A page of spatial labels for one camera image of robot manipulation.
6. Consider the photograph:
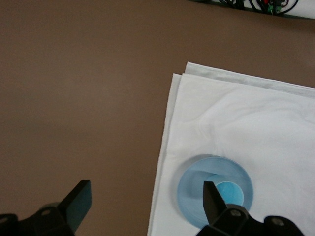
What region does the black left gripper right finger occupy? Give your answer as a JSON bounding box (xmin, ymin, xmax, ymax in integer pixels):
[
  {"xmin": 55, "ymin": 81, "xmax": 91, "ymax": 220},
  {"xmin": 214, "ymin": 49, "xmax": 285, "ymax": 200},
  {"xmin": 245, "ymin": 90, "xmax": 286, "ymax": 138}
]
[{"xmin": 195, "ymin": 181, "xmax": 265, "ymax": 236}]

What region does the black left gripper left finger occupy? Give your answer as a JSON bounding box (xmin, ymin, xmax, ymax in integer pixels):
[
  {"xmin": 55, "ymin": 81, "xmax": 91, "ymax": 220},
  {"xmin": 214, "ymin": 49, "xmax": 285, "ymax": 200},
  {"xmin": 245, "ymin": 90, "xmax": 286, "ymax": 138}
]
[{"xmin": 18, "ymin": 179, "xmax": 94, "ymax": 236}]

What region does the blue cup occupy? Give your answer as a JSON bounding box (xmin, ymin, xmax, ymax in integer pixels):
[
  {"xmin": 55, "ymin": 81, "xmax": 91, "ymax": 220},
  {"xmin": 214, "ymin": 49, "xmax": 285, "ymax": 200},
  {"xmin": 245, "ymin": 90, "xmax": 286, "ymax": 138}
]
[{"xmin": 205, "ymin": 174, "xmax": 246, "ymax": 209}]

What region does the blue plate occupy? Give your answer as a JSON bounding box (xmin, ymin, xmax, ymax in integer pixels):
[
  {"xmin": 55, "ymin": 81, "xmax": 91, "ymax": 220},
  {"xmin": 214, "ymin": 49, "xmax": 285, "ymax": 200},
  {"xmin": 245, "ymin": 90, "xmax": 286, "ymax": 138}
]
[{"xmin": 177, "ymin": 153, "xmax": 253, "ymax": 228}]

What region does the white cloth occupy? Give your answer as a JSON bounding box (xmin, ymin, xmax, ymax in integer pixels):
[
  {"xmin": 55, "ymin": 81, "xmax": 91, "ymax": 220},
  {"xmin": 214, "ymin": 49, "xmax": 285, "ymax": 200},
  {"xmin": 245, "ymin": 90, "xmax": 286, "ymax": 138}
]
[{"xmin": 147, "ymin": 61, "xmax": 315, "ymax": 236}]

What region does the black cable bundle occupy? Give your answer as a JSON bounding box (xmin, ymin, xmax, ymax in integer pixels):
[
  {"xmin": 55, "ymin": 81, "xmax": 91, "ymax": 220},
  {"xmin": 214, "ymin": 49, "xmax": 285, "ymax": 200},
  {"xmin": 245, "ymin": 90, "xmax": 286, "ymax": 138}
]
[{"xmin": 187, "ymin": 0, "xmax": 315, "ymax": 19}]

